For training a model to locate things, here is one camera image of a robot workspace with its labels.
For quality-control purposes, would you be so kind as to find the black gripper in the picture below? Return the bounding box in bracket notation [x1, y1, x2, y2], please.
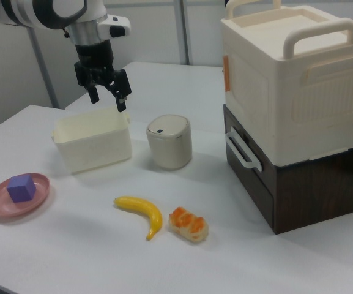
[73, 40, 133, 113]

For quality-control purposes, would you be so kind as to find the purple cube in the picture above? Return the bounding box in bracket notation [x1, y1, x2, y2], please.
[6, 173, 37, 204]

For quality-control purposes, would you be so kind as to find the cream plastic bin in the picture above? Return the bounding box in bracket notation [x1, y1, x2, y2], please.
[51, 105, 133, 175]

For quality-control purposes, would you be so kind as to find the small beige trash can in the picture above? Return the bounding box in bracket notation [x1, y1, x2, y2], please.
[146, 114, 193, 171]

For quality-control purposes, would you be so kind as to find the yellow banana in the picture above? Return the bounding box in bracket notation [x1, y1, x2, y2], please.
[113, 195, 164, 241]

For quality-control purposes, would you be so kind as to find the orange glazed bread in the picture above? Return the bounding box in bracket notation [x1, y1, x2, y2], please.
[168, 206, 210, 245]

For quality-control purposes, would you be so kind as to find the cream toy microwave box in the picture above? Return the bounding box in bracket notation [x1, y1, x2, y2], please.
[220, 0, 353, 168]

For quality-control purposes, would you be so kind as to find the dark brown wooden drawer cabinet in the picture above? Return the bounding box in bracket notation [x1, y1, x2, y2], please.
[223, 104, 353, 236]

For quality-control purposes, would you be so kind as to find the white drawer handle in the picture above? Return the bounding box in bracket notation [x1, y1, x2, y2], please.
[225, 126, 263, 172]

